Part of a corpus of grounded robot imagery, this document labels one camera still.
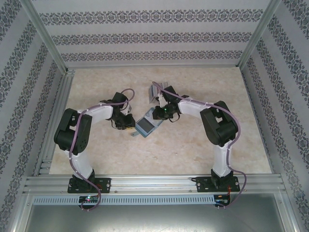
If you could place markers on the blue-grey box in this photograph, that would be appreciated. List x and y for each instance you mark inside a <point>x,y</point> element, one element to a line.
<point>144,125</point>

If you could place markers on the clear acrylic card holder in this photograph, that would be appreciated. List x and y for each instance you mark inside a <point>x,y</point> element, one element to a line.
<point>152,93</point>

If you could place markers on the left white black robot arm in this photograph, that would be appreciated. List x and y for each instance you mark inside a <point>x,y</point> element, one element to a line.
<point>83,166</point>

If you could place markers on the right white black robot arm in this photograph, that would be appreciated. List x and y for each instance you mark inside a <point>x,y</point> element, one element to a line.
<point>222,162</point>

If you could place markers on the small grey card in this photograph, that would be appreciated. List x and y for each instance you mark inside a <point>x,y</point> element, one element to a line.
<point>135,134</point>

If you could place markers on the mixed credit card bundle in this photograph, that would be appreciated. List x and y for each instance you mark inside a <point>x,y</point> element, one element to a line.
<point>153,94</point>

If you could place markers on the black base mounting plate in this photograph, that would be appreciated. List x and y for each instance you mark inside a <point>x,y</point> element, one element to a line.
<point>200,183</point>
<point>103,183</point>

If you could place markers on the small circuit board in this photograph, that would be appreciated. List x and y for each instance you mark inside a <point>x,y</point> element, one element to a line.
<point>88,199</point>
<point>222,201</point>

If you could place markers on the grey metal sheet panel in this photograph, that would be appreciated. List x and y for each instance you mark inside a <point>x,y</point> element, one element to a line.
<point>154,218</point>

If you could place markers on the long aluminium base rail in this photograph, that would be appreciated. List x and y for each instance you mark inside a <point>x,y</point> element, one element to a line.
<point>149,183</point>

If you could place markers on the aluminium side rail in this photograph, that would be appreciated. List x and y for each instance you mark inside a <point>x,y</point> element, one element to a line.
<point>54,125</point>

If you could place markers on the aluminium frame post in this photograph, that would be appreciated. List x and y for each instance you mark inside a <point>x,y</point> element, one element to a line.
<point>259,31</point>
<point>43,33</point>

